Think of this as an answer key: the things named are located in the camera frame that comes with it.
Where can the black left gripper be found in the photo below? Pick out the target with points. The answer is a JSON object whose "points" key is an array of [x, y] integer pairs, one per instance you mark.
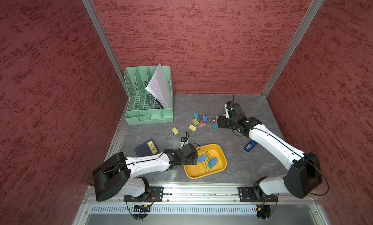
{"points": [[192, 161]]}

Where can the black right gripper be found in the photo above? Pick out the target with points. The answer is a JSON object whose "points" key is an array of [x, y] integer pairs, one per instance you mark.
{"points": [[221, 123]]}

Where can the yellow plastic tray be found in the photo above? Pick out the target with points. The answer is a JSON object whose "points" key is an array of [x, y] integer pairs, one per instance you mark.
{"points": [[197, 171]]}

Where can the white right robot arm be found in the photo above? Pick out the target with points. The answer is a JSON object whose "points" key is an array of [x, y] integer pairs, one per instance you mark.
{"points": [[304, 174]]}

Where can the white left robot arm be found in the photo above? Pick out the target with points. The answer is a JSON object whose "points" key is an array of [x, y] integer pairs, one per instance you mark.
{"points": [[125, 175]]}

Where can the yellow binder clip far left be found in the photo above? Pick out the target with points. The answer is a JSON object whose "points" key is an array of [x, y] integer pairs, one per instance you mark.
{"points": [[173, 133]]}

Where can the yellow binder clip middle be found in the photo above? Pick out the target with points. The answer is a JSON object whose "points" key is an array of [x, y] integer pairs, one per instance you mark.
{"points": [[192, 128]]}

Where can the yellow binder clip in pile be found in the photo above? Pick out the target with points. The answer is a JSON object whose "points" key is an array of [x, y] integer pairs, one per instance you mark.
{"points": [[195, 122]]}

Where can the blue stapler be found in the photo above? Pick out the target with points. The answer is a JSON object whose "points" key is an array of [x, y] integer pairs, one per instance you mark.
{"points": [[250, 146]]}

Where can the dark blue notebook yellow label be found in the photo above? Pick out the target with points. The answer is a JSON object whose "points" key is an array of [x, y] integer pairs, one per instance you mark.
{"points": [[148, 148]]}

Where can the green plastic file organizer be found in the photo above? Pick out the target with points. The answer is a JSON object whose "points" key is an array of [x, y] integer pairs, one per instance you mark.
{"points": [[142, 106]]}

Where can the white paper stack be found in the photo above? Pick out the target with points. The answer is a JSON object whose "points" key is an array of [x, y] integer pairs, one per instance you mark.
{"points": [[160, 88]]}

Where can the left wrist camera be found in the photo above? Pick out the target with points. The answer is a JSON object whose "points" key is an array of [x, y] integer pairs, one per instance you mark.
{"points": [[184, 139]]}

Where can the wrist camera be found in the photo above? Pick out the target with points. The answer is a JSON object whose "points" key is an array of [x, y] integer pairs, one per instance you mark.
{"points": [[184, 139], [232, 109]]}

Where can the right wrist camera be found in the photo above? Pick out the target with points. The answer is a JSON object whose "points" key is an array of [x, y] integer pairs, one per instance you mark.
{"points": [[232, 109]]}

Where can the aluminium front rail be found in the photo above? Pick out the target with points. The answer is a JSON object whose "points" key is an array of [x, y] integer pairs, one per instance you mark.
{"points": [[202, 193]]}

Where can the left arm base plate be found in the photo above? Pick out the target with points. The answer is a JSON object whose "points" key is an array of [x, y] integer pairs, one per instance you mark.
{"points": [[154, 194]]}

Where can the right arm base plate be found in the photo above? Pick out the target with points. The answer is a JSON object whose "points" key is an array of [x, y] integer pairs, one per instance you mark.
{"points": [[255, 195]]}

